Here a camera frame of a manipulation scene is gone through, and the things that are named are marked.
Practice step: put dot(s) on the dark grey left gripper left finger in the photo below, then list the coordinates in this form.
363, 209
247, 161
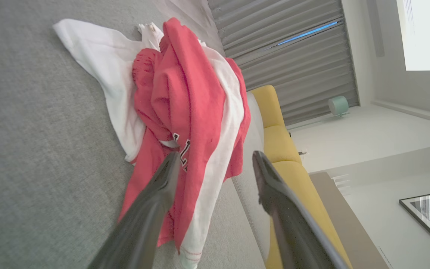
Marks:
144, 216

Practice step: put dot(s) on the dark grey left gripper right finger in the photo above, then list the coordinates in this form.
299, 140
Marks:
289, 224

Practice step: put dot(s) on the red white Bulls 23 jersey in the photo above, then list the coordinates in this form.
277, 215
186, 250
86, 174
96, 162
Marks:
200, 112

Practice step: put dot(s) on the red shorts with white trim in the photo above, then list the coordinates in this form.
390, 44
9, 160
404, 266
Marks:
147, 97

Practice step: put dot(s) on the beige partition ledge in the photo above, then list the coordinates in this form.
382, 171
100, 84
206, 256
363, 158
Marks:
349, 224

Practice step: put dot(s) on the white books on ledge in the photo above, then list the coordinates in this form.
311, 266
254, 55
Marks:
342, 184

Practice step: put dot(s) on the sofa grey seat yellow backrest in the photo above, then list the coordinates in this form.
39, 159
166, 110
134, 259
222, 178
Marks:
278, 142

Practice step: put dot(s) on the mint green round object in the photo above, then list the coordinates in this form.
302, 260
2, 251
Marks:
338, 105

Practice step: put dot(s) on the grey pleated curtain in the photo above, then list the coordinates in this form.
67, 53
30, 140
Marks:
293, 67

